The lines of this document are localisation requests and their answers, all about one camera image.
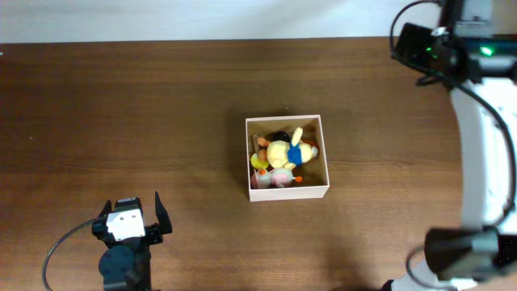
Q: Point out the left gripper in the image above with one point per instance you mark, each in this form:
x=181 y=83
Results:
x=153 y=230

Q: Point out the yellow rattle drum toy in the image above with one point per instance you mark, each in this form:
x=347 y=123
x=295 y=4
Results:
x=259 y=157

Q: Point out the white pink duck toy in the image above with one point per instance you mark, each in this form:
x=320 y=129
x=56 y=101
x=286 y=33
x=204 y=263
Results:
x=278 y=178

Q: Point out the yellow plush duck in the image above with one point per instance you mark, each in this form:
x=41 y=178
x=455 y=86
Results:
x=281 y=154

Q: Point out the black round puck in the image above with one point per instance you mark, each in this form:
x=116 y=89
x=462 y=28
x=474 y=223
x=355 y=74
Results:
x=281 y=136

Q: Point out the orange round plastic toy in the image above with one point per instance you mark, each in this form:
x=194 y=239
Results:
x=311 y=143

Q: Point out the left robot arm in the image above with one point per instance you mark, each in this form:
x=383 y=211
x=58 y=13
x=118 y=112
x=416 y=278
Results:
x=126 y=264

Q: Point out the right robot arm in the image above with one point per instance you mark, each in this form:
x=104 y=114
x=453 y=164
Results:
x=479 y=70

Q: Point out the white cardboard box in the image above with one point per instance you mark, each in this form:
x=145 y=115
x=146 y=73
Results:
x=315 y=173

